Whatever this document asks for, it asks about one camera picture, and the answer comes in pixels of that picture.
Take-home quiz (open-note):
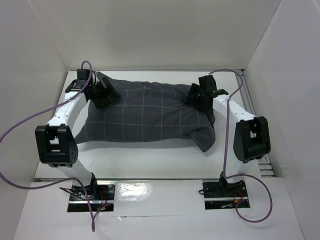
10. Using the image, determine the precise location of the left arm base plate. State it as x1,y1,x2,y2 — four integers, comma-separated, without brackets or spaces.
60,181,116,213

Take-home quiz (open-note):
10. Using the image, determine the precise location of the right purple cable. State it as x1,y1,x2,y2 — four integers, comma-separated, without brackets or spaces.
207,68,273,223

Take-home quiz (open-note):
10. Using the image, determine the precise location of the dark grey checked pillowcase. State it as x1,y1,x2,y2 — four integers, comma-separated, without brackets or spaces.
74,78,216,152

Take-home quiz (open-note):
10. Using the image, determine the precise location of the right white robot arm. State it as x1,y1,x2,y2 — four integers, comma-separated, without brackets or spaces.
186,75,271,196

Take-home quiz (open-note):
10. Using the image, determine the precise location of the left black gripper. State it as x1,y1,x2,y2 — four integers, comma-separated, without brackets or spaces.
89,76,120,109

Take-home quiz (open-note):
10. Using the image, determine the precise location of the purple cable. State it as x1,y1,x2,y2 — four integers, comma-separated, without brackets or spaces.
207,68,273,223
0,60,111,232

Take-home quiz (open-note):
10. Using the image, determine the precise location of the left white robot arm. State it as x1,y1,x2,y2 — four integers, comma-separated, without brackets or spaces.
35,69,121,200

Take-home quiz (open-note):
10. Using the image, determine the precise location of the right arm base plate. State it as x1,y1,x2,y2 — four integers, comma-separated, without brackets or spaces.
198,180,251,210

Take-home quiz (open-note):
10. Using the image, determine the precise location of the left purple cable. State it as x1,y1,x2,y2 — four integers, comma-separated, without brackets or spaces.
0,60,111,232

